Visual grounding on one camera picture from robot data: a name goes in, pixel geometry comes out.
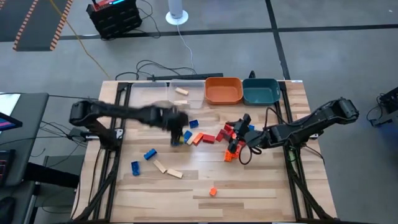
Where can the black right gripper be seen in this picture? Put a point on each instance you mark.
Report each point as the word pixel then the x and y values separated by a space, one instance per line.
pixel 241 130

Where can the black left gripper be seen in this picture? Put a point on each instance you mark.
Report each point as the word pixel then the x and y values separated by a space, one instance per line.
pixel 171 118

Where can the light wooden block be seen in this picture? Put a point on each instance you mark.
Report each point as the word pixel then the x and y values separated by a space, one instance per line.
pixel 182 91
pixel 180 102
pixel 191 140
pixel 160 166

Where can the wooden block with blue print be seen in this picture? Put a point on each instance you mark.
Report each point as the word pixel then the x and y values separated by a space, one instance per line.
pixel 174 173

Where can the small orange toy brick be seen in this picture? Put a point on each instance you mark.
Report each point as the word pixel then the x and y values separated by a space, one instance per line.
pixel 213 191

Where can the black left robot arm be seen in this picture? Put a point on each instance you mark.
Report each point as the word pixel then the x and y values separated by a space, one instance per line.
pixel 124 112

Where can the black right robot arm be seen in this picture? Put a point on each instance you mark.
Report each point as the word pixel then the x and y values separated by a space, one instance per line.
pixel 311 123

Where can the clear plastic bin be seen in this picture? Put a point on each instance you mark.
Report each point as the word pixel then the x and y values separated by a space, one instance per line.
pixel 146 91
pixel 194 93

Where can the orange plastic bin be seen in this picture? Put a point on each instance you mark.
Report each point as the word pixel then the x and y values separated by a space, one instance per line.
pixel 224 93

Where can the black power strip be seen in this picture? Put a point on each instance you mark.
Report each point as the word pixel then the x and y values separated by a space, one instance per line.
pixel 186 76

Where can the teal plastic bin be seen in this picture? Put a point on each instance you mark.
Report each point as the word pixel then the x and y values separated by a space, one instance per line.
pixel 261 91

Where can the small black clamp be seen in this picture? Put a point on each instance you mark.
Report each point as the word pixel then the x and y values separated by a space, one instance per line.
pixel 252 74

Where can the black power adapter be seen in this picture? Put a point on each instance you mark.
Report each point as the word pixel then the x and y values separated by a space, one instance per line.
pixel 74 133

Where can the white round fan base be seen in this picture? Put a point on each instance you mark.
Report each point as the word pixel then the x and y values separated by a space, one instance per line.
pixel 176 14

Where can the black plastic crate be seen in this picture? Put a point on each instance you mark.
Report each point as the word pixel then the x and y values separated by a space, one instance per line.
pixel 115 23

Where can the grey desk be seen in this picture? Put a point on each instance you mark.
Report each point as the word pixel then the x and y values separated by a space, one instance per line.
pixel 31 130

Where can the red device on crate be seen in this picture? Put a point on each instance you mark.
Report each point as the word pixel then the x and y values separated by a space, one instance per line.
pixel 105 3

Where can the black floor equipment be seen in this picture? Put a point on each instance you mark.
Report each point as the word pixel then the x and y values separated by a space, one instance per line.
pixel 388 105

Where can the black tablet screen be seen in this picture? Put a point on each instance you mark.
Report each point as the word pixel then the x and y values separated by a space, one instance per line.
pixel 11 123

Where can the white paper sheet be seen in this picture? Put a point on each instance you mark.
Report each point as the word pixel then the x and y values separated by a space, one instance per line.
pixel 8 104

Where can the black mat with orange stripes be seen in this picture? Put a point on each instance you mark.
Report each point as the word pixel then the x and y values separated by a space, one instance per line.
pixel 9 18
pixel 40 28

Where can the backlit black keyboard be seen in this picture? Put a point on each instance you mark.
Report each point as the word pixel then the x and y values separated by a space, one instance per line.
pixel 5 168

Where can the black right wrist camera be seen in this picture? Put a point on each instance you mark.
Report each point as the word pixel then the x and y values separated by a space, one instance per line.
pixel 246 119

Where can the black aluminium table frame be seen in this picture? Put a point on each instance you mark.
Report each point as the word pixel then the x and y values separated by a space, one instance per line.
pixel 123 86
pixel 281 87

